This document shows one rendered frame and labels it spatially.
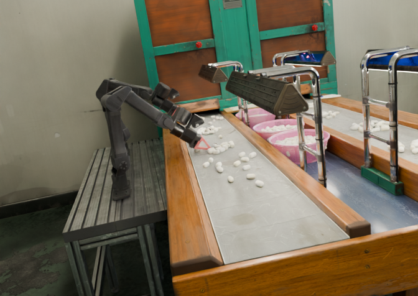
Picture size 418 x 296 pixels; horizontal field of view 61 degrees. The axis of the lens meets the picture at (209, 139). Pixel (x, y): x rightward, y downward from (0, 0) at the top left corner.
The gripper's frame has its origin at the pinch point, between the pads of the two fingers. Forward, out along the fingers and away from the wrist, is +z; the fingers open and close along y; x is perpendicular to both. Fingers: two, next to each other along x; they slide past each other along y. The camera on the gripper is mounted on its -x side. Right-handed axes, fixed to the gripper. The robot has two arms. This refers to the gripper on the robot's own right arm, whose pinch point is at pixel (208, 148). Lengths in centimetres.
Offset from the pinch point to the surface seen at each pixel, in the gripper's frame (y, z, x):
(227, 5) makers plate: 92, -19, -77
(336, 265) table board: -93, 17, -6
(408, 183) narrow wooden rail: -65, 44, -32
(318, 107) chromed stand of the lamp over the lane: -62, 6, -37
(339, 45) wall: 188, 105, -125
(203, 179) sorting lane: -34.9, -4.1, 5.8
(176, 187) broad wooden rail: -44.8, -13.3, 10.2
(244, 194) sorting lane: -55, 5, -2
